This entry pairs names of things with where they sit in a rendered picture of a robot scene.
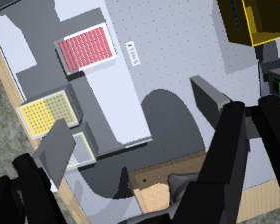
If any yellow open-top bin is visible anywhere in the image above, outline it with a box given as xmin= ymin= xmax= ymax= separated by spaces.
xmin=218 ymin=0 xmax=280 ymax=47

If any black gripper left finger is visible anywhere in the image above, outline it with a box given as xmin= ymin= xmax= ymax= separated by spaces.
xmin=0 ymin=118 xmax=76 ymax=224

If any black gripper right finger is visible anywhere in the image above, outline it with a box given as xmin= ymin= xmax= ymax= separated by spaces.
xmin=170 ymin=75 xmax=280 ymax=224

